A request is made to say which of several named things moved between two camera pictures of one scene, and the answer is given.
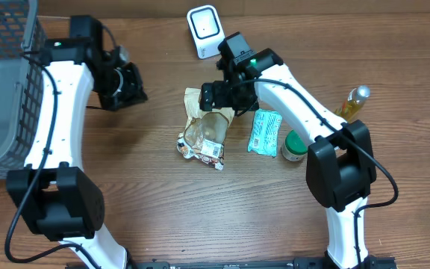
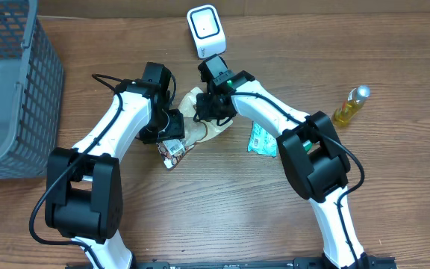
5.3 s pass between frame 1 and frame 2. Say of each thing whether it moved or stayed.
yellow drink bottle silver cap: stayed
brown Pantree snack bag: moved
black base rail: stayed
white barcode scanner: stayed
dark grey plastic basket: stayed
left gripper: moved
